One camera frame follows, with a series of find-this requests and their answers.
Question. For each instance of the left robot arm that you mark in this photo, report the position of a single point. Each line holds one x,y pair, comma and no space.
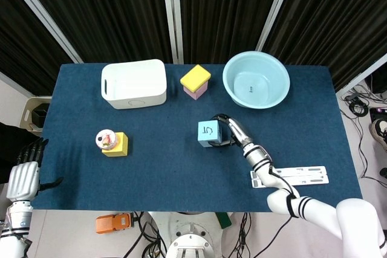
15,230

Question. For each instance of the light blue numbered cube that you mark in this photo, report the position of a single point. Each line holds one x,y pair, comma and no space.
209,133

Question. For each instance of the light blue plastic basin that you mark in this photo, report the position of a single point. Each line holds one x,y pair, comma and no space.
256,80

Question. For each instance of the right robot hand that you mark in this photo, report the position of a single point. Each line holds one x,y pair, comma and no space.
234,132

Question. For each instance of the orange black device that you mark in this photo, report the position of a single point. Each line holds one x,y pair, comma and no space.
113,223

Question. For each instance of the small round printed cup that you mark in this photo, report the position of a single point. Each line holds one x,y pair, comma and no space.
106,139

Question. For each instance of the dark blue table cloth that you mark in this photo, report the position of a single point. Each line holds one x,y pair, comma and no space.
169,173

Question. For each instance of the green block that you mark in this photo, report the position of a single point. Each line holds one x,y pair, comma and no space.
224,220

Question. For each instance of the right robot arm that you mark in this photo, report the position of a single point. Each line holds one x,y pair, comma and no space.
302,197

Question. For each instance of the beige sneaker shoe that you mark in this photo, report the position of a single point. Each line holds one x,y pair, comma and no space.
380,128

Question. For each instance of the yellow block lid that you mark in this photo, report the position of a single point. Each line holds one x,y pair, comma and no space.
195,77

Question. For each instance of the yellow cube block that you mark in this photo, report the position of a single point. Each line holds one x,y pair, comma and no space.
119,146

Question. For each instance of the white robot torso base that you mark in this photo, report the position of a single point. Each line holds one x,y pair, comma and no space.
190,237

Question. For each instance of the pink cube block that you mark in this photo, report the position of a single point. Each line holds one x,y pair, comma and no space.
197,91

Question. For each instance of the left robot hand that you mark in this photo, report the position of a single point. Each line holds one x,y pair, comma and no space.
24,176

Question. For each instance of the beige bin with black insert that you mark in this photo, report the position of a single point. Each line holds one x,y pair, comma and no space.
34,114

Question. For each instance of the white storage box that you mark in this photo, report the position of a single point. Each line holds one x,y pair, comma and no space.
134,84

